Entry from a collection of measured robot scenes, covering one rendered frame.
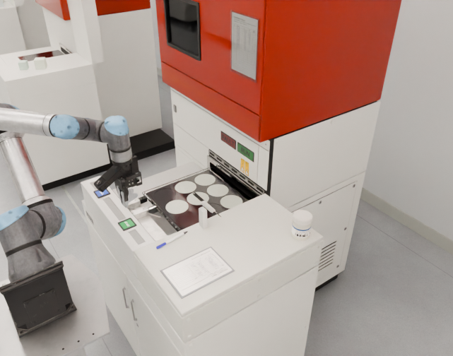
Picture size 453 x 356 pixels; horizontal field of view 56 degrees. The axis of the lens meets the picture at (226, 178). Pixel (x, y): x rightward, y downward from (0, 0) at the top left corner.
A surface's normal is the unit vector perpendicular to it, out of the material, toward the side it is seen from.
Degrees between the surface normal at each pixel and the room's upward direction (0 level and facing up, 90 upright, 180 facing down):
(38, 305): 90
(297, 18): 90
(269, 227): 0
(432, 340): 0
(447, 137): 90
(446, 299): 0
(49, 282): 90
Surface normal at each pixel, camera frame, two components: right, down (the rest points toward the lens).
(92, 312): 0.00, -0.83
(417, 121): -0.82, 0.32
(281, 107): 0.58, 0.45
